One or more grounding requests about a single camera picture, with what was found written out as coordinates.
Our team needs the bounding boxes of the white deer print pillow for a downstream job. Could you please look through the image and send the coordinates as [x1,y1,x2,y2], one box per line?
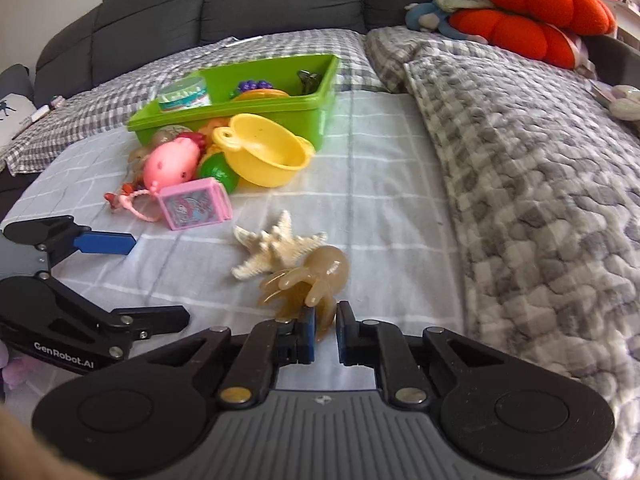
[0,87,38,158]

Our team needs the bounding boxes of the white bookshelf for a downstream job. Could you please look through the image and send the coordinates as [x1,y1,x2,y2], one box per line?
[585,0,640,51]

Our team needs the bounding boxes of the pink pig toy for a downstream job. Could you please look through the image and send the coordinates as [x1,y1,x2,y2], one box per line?
[122,135,202,223]

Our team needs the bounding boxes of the red beaded charm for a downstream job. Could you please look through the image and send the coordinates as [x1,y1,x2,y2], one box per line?
[104,182,138,213]

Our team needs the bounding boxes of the dark translucent hair clip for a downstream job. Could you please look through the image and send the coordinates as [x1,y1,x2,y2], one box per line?
[296,70,326,96]

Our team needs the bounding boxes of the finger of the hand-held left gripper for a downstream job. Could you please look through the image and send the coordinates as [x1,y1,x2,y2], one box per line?
[2,215,137,266]
[0,276,191,356]

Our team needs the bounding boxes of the blue plush toy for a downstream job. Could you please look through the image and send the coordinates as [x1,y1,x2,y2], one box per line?
[404,0,496,43]

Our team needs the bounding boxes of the purple toy grapes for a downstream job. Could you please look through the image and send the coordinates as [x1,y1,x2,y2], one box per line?
[231,79,271,98]

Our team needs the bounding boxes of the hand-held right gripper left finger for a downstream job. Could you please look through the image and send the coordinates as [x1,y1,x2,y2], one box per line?
[140,306,318,407]

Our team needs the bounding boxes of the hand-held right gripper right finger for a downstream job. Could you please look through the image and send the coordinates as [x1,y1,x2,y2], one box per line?
[336,301,506,407]

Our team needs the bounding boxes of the green plastic box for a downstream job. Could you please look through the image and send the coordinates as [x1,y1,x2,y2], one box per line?
[125,54,341,153]

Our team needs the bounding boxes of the beige octopus toy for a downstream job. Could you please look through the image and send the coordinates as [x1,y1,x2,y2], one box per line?
[257,246,350,343]
[127,124,195,166]

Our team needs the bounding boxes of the light grey grid cloth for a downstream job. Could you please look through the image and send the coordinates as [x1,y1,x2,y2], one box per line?
[0,91,481,396]

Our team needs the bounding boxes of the grey white patterned quilt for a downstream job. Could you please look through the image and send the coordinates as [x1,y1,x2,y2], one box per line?
[402,55,640,461]

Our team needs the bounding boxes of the pink square toy box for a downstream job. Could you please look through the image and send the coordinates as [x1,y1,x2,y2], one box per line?
[157,177,233,231]

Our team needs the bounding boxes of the dark grey pillow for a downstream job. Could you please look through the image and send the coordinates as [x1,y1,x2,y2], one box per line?
[0,64,36,106]

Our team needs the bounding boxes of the dark grey sofa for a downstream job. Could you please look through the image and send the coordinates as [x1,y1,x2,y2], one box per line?
[35,0,640,86]

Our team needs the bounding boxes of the orange toy pumpkin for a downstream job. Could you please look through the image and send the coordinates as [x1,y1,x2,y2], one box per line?
[235,87,291,101]

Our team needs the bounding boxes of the clear cotton swab container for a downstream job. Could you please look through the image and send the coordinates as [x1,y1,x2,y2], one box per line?
[157,75,213,113]

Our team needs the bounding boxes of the white starfish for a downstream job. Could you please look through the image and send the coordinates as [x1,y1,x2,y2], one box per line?
[231,210,328,281]

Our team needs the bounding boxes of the yellow toy pot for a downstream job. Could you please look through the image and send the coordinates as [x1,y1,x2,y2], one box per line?
[212,113,316,188]

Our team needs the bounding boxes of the person's right hand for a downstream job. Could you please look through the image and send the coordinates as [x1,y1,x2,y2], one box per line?
[0,405,66,480]

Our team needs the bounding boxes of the toy corn cob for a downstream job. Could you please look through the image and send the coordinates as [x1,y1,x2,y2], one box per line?
[200,142,240,193]

